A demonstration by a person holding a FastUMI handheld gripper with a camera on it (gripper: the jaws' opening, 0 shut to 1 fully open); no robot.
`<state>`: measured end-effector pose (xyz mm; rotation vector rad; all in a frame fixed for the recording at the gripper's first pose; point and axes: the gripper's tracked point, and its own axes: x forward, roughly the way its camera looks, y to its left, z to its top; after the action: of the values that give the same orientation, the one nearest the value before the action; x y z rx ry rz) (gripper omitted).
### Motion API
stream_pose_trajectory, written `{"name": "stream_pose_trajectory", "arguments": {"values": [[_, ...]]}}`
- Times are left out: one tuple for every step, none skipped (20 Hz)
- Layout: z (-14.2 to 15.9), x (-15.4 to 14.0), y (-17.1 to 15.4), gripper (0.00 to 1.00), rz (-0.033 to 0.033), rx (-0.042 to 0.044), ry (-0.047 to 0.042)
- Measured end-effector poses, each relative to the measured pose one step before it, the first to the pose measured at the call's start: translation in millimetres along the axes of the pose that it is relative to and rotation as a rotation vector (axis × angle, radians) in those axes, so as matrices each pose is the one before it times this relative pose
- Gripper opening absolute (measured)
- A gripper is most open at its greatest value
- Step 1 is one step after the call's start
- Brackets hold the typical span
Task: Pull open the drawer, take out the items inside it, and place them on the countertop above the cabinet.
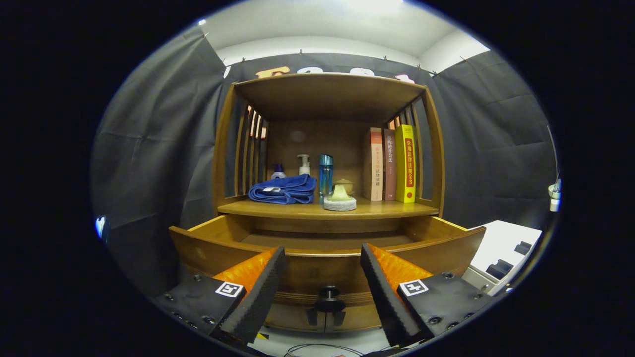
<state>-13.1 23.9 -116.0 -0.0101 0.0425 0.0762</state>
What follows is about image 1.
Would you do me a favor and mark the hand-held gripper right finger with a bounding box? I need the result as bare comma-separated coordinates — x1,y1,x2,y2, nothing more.
360,243,497,348

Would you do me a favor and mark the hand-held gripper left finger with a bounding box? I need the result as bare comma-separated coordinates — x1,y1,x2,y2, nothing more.
151,246,287,346

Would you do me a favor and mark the wooden drawer with black knob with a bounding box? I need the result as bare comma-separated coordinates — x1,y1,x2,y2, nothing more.
169,214,487,314

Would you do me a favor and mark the pale green scrub brush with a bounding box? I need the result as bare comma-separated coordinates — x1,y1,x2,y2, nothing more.
323,184,357,212

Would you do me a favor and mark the wooden cabinet door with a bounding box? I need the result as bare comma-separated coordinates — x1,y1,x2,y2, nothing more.
268,303,326,332
326,303,382,332

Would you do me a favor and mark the wooden countertop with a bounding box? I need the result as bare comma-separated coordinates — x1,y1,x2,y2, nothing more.
217,197,440,220

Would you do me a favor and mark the wooden cabinet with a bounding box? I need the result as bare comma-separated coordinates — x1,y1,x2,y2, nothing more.
212,73,446,333

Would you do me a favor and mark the folded blue towel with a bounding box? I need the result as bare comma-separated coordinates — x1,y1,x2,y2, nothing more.
248,174,318,205

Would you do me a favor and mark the brown book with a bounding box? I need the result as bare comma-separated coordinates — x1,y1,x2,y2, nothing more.
382,129,397,202

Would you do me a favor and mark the clear blue bottle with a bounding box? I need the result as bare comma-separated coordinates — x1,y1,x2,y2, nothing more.
319,154,334,204

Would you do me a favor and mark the beige book with orange band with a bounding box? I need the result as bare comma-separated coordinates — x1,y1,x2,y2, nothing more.
363,127,384,202

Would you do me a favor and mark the yellow book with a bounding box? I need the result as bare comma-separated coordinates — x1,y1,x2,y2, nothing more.
395,124,417,204

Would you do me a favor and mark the black backdrop cloth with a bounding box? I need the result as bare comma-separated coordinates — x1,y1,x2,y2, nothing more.
91,25,559,298

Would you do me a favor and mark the small white device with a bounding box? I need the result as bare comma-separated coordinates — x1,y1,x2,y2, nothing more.
548,178,562,213

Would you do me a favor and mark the black floor cable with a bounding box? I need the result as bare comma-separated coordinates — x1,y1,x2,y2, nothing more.
284,344,365,357

